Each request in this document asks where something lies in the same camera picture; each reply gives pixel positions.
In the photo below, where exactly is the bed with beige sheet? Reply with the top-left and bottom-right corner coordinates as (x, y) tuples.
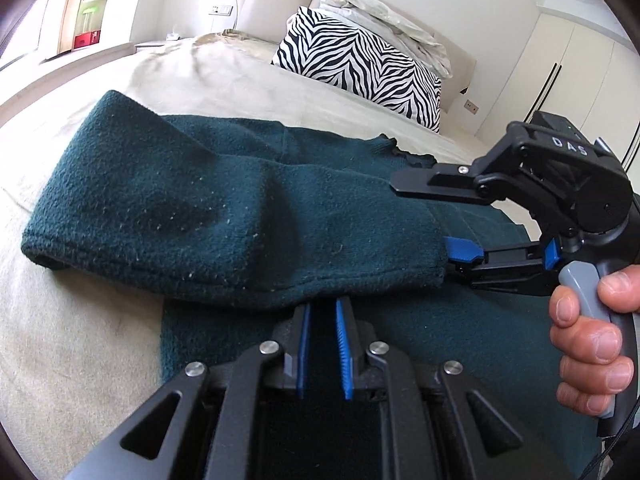
(0, 30), (551, 480)

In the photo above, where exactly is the dark green fleece sweater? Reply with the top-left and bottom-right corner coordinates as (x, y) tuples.
(21, 90), (608, 480)

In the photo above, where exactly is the white folded duvet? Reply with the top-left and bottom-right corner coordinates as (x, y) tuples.
(320, 0), (452, 78)

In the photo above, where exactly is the zebra print pillow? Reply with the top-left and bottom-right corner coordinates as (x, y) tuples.
(271, 6), (443, 134)

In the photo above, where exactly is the person's right hand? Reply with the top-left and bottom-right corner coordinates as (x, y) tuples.
(549, 265), (640, 416)

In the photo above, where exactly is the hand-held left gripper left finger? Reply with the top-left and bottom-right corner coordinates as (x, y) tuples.
(75, 304), (312, 480)

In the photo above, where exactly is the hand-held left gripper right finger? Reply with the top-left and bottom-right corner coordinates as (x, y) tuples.
(335, 297), (568, 480)

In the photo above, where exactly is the white wardrobe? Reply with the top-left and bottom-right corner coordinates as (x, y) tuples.
(475, 10), (633, 161)

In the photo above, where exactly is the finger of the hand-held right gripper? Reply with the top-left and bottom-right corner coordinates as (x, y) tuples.
(442, 236), (551, 291)
(390, 161), (501, 206)

